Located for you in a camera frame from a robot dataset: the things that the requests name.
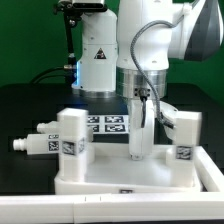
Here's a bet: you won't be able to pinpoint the white square desk top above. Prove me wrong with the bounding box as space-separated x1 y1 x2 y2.
54 143 202 195

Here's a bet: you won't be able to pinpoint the white L-shaped fence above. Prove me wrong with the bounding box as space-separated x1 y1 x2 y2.
0 147 224 224

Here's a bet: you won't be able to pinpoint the black cables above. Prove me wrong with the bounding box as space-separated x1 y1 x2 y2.
129 19 178 129

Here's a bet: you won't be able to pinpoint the white fiducial marker sheet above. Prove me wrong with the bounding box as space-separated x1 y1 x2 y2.
87 115 129 135

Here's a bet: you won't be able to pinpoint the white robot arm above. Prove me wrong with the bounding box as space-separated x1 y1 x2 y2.
72 0 223 160

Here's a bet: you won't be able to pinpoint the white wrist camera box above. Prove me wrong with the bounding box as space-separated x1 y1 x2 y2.
160 101 178 140

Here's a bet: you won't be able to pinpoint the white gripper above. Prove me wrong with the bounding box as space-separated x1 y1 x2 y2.
128 100 155 160

